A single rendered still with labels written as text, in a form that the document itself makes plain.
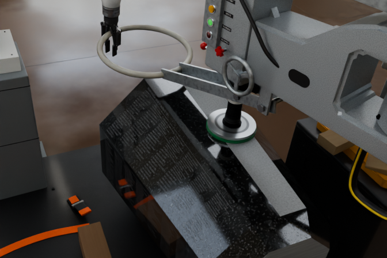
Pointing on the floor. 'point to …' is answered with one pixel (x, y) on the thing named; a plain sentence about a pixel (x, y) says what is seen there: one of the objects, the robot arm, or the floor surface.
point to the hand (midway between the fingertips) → (110, 48)
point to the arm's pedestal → (19, 136)
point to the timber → (93, 241)
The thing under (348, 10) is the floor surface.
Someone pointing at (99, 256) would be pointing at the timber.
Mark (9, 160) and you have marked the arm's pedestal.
